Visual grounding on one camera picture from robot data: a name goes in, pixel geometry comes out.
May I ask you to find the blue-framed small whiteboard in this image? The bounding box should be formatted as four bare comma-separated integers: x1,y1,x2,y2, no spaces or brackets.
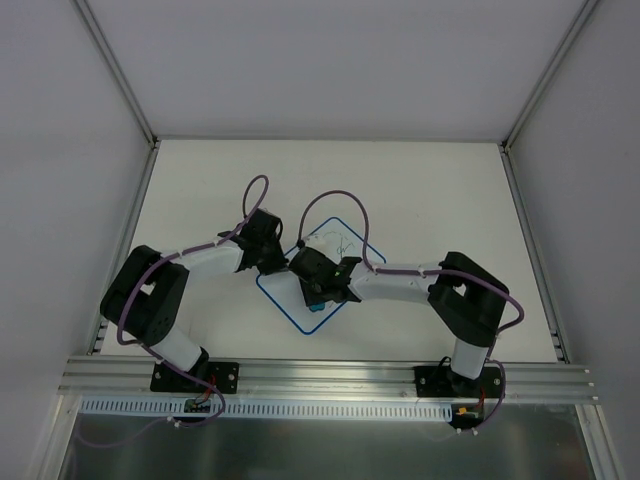
256,217,363,336

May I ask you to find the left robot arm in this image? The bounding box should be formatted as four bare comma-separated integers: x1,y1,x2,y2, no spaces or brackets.
99,209,288,393

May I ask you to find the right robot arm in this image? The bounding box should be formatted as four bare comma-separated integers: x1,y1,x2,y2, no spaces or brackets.
289,246,509,397

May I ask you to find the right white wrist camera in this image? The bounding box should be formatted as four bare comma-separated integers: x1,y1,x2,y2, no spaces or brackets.
300,235,328,251

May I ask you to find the aluminium mounting rail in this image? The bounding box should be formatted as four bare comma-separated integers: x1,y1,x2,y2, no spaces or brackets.
58,355,599,405

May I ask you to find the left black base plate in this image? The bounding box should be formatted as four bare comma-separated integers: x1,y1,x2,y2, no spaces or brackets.
150,360,239,394

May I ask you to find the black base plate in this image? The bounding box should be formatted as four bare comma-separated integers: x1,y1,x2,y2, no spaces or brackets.
150,360,239,394
413,365,505,399

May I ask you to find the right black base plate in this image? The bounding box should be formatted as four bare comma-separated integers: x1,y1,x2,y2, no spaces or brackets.
413,365,505,399

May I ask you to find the white slotted cable duct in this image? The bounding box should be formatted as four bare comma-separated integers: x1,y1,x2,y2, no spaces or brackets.
79,396,453,423

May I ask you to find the right aluminium frame post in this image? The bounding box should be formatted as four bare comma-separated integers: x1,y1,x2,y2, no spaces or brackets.
500,1,601,363

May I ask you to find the aluminium frame post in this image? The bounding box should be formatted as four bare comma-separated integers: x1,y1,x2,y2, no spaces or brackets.
500,1,601,363
72,0,161,356

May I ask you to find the left aluminium frame post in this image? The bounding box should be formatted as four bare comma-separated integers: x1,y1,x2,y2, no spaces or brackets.
72,0,161,356

